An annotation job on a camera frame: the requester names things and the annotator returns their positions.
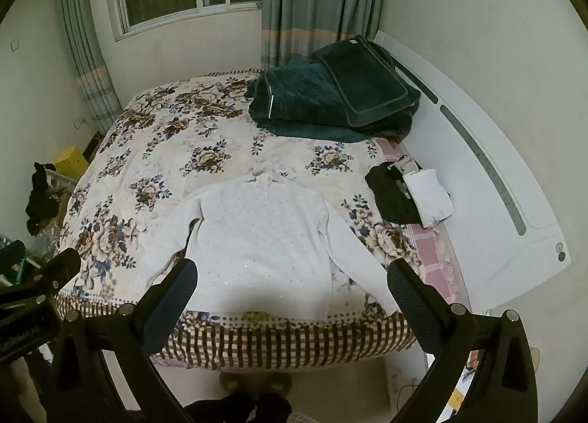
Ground white folded garment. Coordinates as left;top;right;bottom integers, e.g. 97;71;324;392
402;169;453;228

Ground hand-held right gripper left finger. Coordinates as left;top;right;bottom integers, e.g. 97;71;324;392
50;258;199;423

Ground dark green plush blanket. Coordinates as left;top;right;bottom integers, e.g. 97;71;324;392
245;59;414;145

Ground yellow box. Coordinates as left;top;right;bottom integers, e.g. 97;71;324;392
54;146;89;178

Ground floral bed blanket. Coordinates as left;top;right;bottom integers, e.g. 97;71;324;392
55;69;426;369

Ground beige slipper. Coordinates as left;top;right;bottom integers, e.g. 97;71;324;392
219;372;258;395
257;372;293;395

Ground white knitted towel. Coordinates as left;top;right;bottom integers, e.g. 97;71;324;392
146;170;400;320

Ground floor cable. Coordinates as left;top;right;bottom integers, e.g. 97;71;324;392
392;350;476;408

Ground person's dark legs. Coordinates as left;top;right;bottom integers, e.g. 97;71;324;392
187;390;293;423

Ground white bed headboard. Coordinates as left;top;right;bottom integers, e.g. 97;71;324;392
373;30;573;314

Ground black hanging cloth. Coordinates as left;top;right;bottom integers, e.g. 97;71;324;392
25;161;61;236

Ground black garment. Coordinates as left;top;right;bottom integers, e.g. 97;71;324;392
365;160;424;226

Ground dark green pillow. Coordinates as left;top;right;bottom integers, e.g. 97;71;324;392
310;34;422;128

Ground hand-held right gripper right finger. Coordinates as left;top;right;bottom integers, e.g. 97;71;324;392
387;258;538;423

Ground pink checked bed sheet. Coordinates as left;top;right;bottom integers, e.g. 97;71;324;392
371;137;461;305

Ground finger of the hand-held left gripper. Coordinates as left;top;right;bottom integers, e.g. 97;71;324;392
28;247;95;302
0;239;27;288

